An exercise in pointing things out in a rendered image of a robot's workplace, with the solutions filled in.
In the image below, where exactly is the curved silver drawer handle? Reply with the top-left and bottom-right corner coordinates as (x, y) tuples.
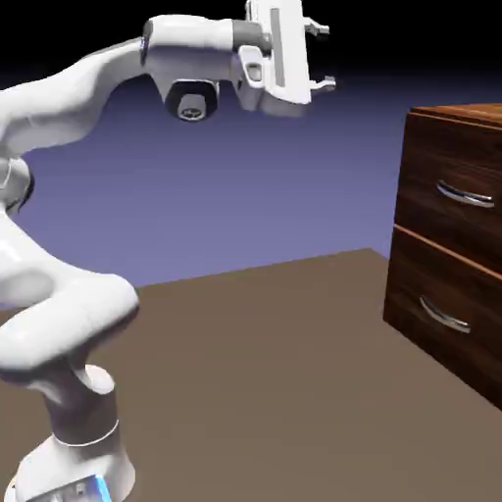
(435, 179), (495, 209)
(418, 296), (472, 334)

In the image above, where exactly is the dark wood cabinet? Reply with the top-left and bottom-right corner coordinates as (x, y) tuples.
(382, 103), (502, 413)

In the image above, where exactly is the dark wood drawer front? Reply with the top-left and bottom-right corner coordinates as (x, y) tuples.
(382, 228), (502, 413)
(393, 112), (502, 275)

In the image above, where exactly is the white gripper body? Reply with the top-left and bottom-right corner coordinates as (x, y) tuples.
(245, 0), (314, 106)

